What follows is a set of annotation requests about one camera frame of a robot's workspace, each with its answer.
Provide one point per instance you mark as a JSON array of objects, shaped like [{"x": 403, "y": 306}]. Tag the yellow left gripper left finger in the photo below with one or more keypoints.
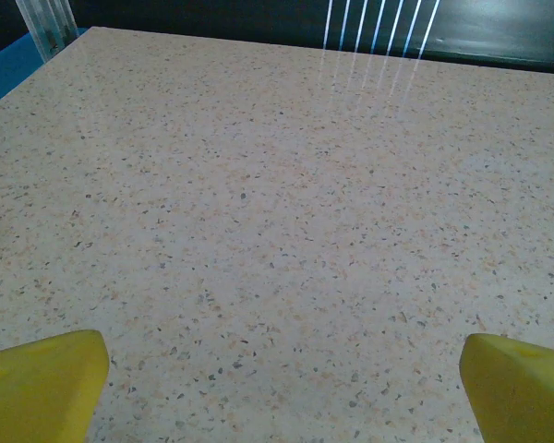
[{"x": 37, "y": 392}]

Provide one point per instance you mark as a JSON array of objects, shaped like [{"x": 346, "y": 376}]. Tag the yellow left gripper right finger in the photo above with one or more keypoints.
[{"x": 521, "y": 397}]

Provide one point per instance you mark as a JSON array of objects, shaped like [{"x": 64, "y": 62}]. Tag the aluminium frame post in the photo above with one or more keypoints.
[{"x": 46, "y": 23}]

